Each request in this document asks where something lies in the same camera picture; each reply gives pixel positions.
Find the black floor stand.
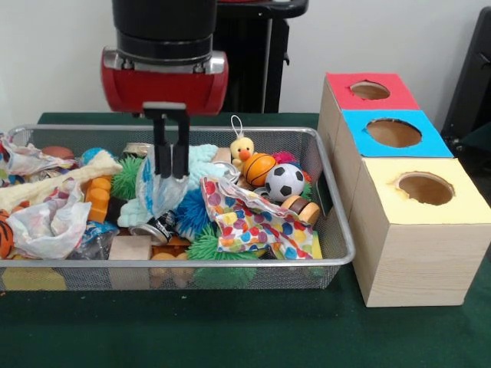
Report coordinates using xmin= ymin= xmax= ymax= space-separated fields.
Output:
xmin=443 ymin=6 xmax=491 ymax=146

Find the black drink can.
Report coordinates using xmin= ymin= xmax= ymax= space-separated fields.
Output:
xmin=128 ymin=211 xmax=177 ymax=246

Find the wooden box with three holes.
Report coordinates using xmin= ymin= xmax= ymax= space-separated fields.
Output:
xmin=317 ymin=73 xmax=491 ymax=308

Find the mint green knit cloth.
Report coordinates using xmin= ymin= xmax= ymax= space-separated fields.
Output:
xmin=117 ymin=144 xmax=231 ymax=228

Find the green spiky ball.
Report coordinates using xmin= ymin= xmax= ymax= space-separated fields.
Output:
xmin=111 ymin=156 xmax=147 ymax=199

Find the shallow clear mesh bin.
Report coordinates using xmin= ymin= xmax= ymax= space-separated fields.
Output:
xmin=0 ymin=124 xmax=358 ymax=292

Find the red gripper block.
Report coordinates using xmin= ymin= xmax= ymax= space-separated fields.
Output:
xmin=101 ymin=52 xmax=229 ymax=181

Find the cream cloth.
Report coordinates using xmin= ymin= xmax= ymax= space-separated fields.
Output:
xmin=0 ymin=151 xmax=124 ymax=213

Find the colourful polka-dot cloth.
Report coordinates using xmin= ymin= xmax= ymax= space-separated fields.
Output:
xmin=201 ymin=178 xmax=314 ymax=260

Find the dark green tablecloth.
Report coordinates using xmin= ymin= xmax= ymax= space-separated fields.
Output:
xmin=0 ymin=111 xmax=491 ymax=368

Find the clear plastic bottle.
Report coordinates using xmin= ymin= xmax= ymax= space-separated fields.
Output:
xmin=138 ymin=149 xmax=189 ymax=221

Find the small orange basketball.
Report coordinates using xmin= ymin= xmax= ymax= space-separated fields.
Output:
xmin=243 ymin=152 xmax=277 ymax=187

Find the white plastic bag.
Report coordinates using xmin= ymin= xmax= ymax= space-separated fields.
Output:
xmin=8 ymin=184 xmax=93 ymax=258

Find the small soccer ball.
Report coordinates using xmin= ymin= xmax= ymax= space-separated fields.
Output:
xmin=265 ymin=163 xmax=306 ymax=202

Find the yellow duck toy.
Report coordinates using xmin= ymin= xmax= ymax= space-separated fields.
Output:
xmin=229 ymin=115 xmax=255 ymax=171

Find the wooden burger toy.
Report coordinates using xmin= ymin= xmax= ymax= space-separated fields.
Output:
xmin=281 ymin=193 xmax=323 ymax=229

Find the dark green side table cloth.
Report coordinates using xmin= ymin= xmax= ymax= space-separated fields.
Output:
xmin=459 ymin=121 xmax=491 ymax=152

